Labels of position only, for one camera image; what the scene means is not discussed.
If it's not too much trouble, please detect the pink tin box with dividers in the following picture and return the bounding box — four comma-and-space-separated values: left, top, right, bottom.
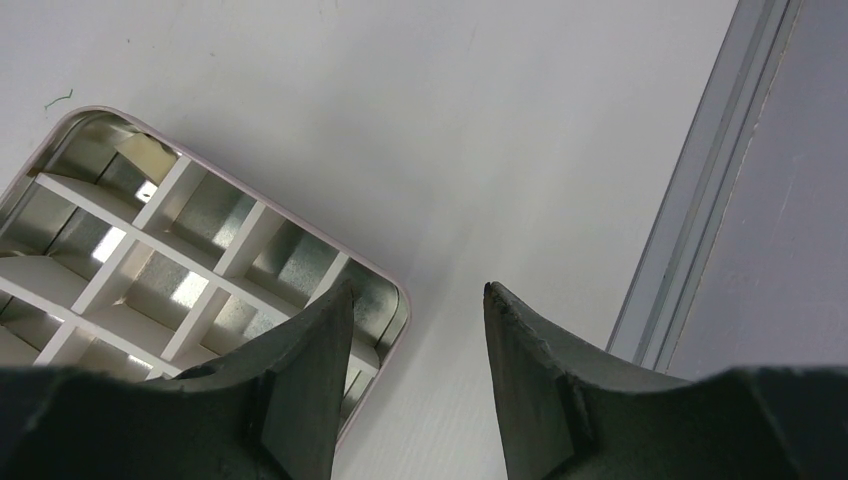
1, 106, 410, 434

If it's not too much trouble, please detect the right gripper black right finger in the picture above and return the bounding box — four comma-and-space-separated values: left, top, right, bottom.
483, 282, 847, 479

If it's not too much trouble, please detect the white chocolate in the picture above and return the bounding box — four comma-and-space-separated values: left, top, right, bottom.
115, 133, 178, 186

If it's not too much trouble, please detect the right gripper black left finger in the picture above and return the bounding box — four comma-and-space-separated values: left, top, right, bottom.
1, 282, 354, 479

